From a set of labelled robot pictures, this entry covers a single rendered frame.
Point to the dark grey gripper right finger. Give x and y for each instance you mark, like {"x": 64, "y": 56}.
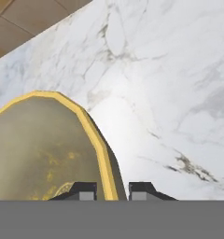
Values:
{"x": 142, "y": 188}

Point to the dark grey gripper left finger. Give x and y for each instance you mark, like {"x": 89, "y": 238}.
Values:
{"x": 82, "y": 188}

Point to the yellow rimmed olive bowl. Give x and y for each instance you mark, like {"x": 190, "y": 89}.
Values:
{"x": 39, "y": 146}

